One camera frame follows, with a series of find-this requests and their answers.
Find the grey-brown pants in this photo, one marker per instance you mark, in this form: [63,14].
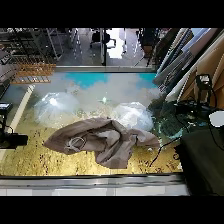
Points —
[113,143]

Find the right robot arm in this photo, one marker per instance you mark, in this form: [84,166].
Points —
[193,109]

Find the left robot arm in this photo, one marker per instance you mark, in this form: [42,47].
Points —
[13,140]

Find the black garment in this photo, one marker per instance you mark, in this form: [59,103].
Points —
[203,163]

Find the silver frame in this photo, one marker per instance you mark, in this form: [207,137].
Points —
[93,185]

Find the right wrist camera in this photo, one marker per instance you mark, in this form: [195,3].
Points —
[203,81]

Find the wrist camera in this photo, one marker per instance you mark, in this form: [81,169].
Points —
[203,81]
[4,107]

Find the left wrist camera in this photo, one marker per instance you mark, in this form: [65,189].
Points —
[4,107]

